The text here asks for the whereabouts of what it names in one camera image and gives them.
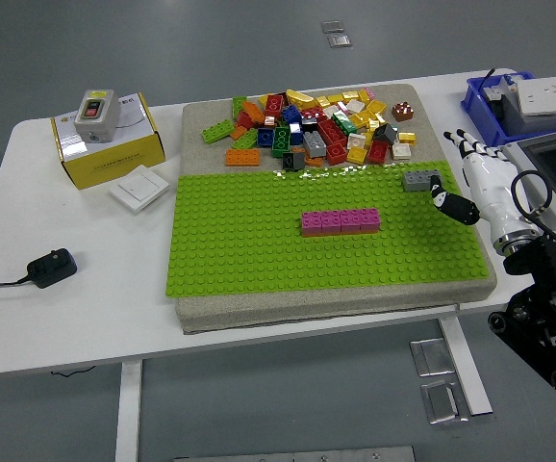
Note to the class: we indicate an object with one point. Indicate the robot right hand white shell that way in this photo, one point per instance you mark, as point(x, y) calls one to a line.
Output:
point(487, 187)

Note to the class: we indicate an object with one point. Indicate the long grey toy brick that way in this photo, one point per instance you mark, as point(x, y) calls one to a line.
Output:
point(416, 180)

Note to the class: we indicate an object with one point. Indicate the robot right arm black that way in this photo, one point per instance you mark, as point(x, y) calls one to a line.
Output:
point(552, 260)

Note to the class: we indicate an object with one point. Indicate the white square toy brick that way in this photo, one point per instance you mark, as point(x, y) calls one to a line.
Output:
point(355, 106)
point(401, 151)

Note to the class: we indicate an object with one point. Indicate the yellow flat toy brick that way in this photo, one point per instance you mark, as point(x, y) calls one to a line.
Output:
point(407, 138)

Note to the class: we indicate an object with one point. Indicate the brown toy brick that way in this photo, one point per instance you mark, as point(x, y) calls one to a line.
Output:
point(402, 112)

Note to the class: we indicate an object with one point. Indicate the red square toy brick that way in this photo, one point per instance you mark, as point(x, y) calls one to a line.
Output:
point(336, 154)
point(377, 152)

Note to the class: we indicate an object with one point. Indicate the black and grey brick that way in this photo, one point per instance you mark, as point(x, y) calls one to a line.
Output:
point(385, 134)

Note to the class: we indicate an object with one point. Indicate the yellow square toy brick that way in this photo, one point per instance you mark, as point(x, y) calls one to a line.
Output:
point(356, 155)
point(375, 110)

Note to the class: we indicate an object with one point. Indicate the small pink toy brick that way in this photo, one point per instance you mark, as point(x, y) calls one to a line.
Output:
point(368, 94)

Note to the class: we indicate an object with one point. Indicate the long red toy brick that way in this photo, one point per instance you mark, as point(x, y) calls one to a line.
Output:
point(332, 132)

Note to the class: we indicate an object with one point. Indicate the tiny orange toy brick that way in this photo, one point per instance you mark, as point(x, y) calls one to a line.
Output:
point(313, 162)

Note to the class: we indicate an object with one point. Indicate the small grey toy brick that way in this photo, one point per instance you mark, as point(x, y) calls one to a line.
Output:
point(314, 144)

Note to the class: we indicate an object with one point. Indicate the black square toy brick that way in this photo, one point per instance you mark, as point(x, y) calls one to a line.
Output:
point(293, 161)

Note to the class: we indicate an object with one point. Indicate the yellow wedge toy brick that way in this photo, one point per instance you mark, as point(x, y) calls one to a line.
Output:
point(300, 98)

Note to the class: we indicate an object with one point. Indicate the dark green long brick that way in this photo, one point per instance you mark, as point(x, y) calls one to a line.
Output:
point(281, 142)

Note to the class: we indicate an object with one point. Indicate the blue square toy brick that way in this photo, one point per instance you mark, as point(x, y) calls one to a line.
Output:
point(265, 138)

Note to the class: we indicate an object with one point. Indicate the red tall toy brick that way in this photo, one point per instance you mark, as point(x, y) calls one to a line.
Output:
point(274, 105)

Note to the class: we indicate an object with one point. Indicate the green studded baseplate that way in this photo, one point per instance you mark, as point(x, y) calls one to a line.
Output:
point(259, 255)

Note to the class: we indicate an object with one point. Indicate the orange slanted toy brick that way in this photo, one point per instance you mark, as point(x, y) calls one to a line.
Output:
point(254, 112)

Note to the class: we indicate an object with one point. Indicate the lime green toy brick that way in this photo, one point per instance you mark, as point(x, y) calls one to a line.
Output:
point(246, 139)

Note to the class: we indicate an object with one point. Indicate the flat orange long brick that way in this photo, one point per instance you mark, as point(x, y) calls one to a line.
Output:
point(243, 157)

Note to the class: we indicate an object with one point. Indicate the small red toy brick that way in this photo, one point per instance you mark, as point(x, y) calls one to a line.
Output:
point(244, 120)

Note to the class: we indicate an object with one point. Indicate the small orange toy brick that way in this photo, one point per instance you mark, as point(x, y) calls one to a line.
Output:
point(238, 133)

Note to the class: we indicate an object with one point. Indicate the long lime green brick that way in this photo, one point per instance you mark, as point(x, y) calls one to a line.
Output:
point(218, 131)

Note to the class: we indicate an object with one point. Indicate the grey device block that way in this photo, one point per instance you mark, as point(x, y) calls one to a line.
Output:
point(505, 113)

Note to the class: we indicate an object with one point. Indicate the blue plastic bin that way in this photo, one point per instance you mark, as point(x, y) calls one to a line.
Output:
point(476, 103)

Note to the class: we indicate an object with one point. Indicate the white socket panel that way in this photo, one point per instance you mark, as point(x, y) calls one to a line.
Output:
point(543, 96)

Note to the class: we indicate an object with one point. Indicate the white table leg with foot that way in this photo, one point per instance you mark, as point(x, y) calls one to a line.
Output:
point(470, 380)

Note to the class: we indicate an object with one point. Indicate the small metal floor plate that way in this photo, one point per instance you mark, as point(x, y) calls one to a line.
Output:
point(339, 40)
point(332, 26)

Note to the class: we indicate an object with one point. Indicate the grey-brown foam mat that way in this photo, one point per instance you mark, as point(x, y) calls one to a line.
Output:
point(201, 110)

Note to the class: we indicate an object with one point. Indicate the long metal floor plate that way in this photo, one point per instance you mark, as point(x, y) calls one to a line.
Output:
point(307, 454)

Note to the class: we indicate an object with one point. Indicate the yellow and white cardboard box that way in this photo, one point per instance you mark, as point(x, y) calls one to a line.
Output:
point(115, 159)

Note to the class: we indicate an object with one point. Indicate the black power adapter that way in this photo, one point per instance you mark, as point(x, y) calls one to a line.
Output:
point(52, 268)

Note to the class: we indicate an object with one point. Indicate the white wall switch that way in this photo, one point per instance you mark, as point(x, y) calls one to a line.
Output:
point(139, 189)

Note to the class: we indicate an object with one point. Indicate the grey push-button switch box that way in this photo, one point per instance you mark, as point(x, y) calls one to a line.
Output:
point(93, 118)

